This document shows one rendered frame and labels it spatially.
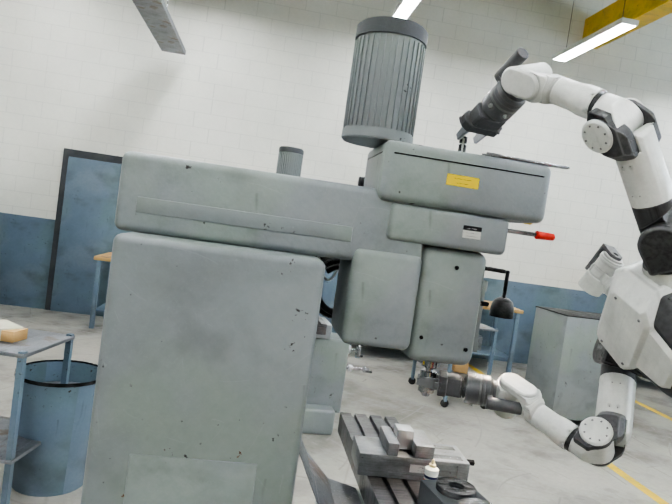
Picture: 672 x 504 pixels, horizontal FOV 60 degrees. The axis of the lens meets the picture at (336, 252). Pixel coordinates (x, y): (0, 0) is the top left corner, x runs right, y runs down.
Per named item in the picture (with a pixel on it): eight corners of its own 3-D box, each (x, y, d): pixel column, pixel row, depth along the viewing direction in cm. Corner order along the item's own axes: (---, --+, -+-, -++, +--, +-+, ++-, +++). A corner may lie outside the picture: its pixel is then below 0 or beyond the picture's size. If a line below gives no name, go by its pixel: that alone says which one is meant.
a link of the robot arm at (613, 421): (629, 474, 146) (636, 396, 158) (629, 451, 137) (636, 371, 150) (580, 464, 151) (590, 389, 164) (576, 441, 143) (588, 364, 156)
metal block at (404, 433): (407, 442, 188) (410, 424, 188) (411, 450, 182) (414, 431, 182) (391, 441, 188) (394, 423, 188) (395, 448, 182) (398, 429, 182)
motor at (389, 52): (401, 153, 174) (417, 45, 172) (420, 145, 154) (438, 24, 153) (336, 142, 171) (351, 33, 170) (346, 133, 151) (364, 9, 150)
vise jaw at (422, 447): (421, 441, 194) (423, 429, 193) (433, 460, 179) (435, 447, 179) (404, 439, 193) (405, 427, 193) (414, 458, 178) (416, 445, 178)
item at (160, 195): (400, 263, 177) (410, 198, 176) (421, 270, 155) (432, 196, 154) (131, 227, 166) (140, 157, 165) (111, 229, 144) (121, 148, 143)
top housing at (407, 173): (505, 223, 183) (513, 172, 182) (546, 224, 157) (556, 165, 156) (359, 201, 176) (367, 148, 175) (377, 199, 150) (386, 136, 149)
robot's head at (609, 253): (611, 289, 154) (599, 273, 160) (631, 264, 150) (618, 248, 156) (591, 282, 153) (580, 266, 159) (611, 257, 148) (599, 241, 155)
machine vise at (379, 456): (452, 465, 195) (457, 433, 195) (467, 485, 180) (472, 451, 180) (350, 455, 191) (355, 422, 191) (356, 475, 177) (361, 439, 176)
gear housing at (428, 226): (472, 250, 181) (477, 219, 181) (505, 256, 157) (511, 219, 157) (368, 236, 176) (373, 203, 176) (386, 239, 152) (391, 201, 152)
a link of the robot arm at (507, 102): (529, 109, 152) (559, 81, 142) (501, 115, 146) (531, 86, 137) (508, 75, 155) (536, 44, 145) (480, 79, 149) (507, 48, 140)
